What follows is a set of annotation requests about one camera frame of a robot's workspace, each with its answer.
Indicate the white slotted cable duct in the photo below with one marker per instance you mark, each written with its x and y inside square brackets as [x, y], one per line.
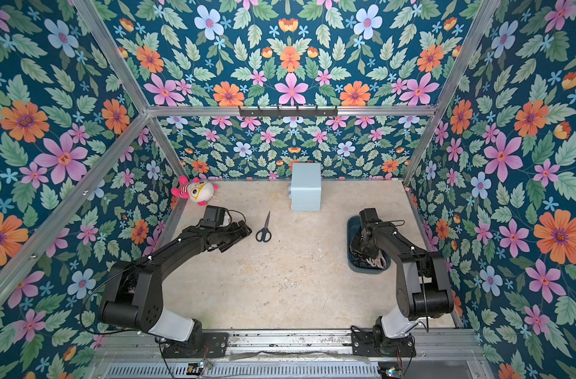
[245, 370]

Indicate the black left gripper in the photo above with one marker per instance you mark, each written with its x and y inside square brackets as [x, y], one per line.
[237, 234]

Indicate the black hook rail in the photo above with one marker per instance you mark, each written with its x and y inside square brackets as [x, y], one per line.
[280, 112]

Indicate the pink white plush toy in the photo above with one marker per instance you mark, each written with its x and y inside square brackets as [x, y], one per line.
[198, 191]

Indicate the light blue square box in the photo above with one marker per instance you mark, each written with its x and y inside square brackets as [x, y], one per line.
[306, 187]

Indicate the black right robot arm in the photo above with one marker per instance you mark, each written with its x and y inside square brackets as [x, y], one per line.
[422, 284]

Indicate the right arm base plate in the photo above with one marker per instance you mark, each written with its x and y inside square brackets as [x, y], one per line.
[373, 344]

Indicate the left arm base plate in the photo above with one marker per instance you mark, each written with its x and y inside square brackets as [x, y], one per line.
[199, 345]

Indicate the pink kitchen scissors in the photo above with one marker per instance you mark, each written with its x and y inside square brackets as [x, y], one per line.
[378, 262]

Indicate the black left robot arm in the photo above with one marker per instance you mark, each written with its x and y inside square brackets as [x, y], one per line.
[133, 294]

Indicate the dark blue handled scissors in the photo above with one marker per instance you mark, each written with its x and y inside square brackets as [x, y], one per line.
[264, 235]

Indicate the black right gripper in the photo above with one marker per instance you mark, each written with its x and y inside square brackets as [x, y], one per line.
[361, 246]

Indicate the teal plastic storage box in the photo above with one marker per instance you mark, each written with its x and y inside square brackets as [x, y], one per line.
[356, 261]

